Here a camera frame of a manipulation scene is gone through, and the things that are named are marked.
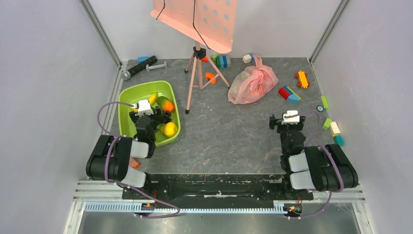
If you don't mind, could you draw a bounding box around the pink plastic bag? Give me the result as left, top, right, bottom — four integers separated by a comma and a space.
227, 54, 279, 104

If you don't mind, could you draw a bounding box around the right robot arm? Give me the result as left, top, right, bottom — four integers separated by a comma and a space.
269, 116, 359, 199

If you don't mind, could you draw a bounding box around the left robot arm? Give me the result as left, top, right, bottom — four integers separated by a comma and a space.
86, 106, 172, 199

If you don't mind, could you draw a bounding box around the fake lemon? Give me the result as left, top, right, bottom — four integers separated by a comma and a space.
160, 121, 179, 138

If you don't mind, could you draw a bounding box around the fake banana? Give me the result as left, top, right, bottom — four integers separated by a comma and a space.
131, 92, 158, 112

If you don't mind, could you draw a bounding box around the fake mango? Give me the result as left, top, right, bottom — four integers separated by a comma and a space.
156, 96, 175, 113

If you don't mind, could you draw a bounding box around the green plastic basin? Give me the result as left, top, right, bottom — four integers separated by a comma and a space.
118, 80, 181, 148

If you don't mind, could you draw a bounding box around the red blue brick house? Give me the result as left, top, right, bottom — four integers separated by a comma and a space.
278, 86, 301, 104

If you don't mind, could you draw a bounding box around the orange slice toy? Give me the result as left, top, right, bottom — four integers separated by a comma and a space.
129, 157, 140, 169

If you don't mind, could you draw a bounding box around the small blue wheel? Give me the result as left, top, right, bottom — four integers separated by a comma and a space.
316, 105, 324, 112

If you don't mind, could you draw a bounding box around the green small brick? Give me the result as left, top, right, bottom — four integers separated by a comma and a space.
322, 118, 332, 130

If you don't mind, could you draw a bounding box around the green flat brick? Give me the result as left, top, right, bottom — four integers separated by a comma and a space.
320, 96, 329, 109

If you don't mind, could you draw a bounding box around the black microphone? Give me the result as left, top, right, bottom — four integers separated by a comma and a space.
121, 56, 157, 80

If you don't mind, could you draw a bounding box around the yellow toy car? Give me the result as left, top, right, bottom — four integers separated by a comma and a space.
295, 70, 311, 89

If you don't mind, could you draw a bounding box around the white teal brick stack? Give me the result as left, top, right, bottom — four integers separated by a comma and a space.
330, 121, 344, 146

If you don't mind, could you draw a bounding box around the grey syringe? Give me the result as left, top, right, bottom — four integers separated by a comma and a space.
146, 61, 167, 72

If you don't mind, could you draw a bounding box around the blue toy brick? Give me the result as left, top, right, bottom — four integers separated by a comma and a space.
137, 57, 149, 63

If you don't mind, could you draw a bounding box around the white blue brick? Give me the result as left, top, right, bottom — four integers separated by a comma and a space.
242, 53, 255, 63

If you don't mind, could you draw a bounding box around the orange curved brick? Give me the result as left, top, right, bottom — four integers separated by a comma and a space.
205, 72, 217, 84

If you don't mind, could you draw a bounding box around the green blue brick stack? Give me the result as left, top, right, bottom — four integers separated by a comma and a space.
212, 54, 231, 68

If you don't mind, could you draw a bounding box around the pink music stand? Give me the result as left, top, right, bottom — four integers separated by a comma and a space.
150, 0, 238, 114

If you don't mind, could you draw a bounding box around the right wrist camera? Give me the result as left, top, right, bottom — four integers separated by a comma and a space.
282, 110, 300, 124

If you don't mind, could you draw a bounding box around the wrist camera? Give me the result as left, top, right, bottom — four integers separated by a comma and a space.
137, 99, 153, 116
282, 110, 300, 124

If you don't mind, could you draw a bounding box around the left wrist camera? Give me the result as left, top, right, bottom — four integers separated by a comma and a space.
137, 99, 153, 116

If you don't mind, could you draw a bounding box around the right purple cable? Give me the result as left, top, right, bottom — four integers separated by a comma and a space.
283, 110, 345, 221

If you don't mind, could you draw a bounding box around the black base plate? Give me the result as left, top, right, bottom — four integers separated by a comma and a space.
121, 174, 314, 210

